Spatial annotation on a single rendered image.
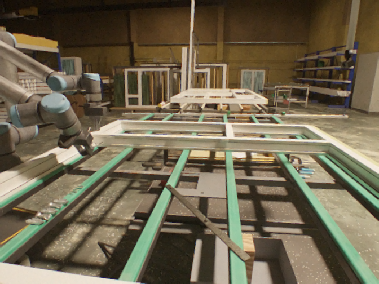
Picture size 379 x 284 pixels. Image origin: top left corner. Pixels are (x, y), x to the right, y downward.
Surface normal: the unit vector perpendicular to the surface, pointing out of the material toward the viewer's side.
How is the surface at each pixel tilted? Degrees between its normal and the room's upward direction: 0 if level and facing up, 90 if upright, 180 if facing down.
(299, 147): 90
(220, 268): 0
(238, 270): 0
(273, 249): 90
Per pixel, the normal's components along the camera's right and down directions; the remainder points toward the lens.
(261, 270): 0.00, -0.96
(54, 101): 0.08, -0.61
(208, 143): -0.13, 0.28
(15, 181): 0.99, 0.04
